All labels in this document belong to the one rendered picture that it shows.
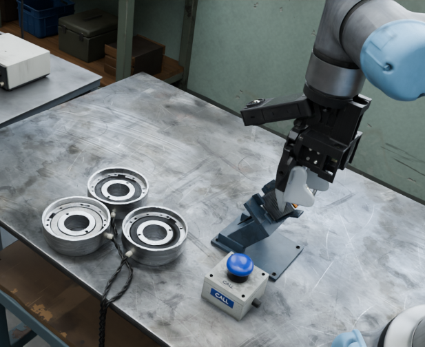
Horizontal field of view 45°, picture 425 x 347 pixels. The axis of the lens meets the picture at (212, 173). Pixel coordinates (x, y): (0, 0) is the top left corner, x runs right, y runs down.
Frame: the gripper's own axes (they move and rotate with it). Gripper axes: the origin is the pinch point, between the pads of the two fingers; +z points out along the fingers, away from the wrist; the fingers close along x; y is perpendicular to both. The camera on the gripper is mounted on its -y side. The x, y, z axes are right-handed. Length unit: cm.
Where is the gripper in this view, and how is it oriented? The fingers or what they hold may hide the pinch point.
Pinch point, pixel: (284, 197)
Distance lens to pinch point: 81.1
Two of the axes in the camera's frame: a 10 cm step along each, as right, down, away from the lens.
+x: 5.7, -4.1, 7.1
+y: 8.1, 4.3, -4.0
